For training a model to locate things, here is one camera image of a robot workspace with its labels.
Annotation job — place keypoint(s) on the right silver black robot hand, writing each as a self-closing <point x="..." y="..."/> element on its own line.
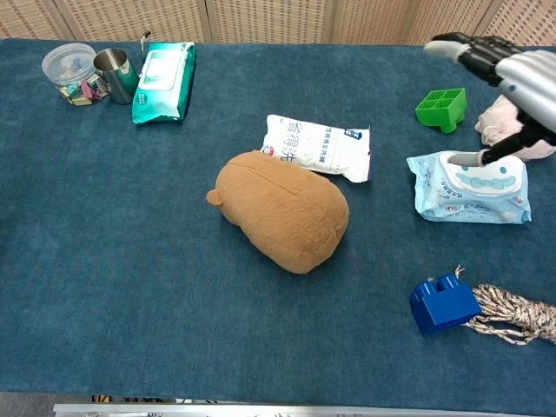
<point x="530" y="82"/>

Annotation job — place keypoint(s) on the brown plush toy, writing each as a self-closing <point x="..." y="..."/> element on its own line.
<point x="282" y="213"/>

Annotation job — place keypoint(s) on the blue toy building brick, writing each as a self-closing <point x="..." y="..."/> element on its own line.
<point x="443" y="310"/>

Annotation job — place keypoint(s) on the pink mesh bath sponge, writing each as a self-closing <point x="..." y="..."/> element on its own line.
<point x="499" y="121"/>

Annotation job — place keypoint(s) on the green plastic grid block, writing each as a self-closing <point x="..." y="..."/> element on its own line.
<point x="441" y="108"/>

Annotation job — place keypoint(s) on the light blue wet wipes pack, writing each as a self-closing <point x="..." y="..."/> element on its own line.
<point x="471" y="191"/>

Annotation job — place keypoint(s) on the white printed pouch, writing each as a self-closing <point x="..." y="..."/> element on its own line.
<point x="321" y="145"/>

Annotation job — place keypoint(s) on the woven folding screen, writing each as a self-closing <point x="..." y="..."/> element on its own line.
<point x="269" y="19"/>

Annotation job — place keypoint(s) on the green wet wipes pack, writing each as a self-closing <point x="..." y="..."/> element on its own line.
<point x="163" y="82"/>

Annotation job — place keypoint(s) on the steel cup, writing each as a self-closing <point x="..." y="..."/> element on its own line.
<point x="116" y="74"/>

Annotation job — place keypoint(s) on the dark teal table cloth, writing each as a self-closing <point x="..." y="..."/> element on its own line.
<point x="130" y="239"/>

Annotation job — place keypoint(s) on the clear jar of binder clips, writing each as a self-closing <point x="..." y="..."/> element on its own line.
<point x="71" y="74"/>

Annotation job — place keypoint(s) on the metal rail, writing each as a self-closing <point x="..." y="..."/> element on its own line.
<point x="260" y="410"/>

